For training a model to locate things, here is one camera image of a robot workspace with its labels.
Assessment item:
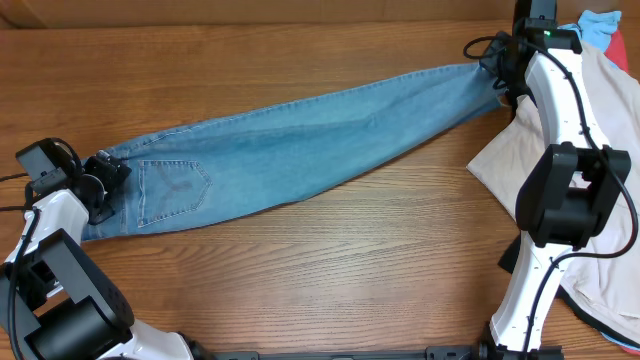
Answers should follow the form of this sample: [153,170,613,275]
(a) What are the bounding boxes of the light blue denim jeans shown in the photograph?
[82,64,500,241]

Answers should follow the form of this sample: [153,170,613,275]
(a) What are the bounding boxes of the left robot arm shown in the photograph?
[1,138,210,360]

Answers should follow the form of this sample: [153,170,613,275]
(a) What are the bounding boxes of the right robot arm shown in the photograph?
[469,0,639,359]

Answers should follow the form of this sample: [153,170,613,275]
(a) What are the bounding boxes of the light blue shirt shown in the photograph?
[561,10,622,54]

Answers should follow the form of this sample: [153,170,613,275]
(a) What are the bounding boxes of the red garment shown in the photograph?
[604,30,629,72]

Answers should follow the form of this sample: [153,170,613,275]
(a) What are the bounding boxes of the cardboard backboard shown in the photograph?
[0,0,640,30]

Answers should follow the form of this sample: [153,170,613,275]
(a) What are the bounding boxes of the black garment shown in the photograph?
[498,236,639,353]

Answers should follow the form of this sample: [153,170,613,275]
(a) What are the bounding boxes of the beige garment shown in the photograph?
[465,39,640,334]

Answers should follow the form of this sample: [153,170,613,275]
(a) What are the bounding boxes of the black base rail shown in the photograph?
[209,343,565,360]

